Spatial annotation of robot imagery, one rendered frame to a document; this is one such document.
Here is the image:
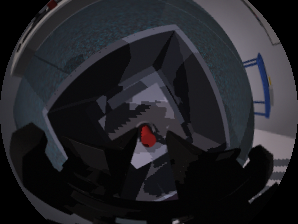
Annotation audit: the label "red peg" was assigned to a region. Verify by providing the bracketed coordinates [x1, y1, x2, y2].
[140, 125, 157, 147]

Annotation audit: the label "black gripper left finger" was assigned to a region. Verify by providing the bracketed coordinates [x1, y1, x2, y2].
[60, 128, 138, 198]

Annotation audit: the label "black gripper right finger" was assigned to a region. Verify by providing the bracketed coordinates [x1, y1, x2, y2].
[165, 131, 241, 198]

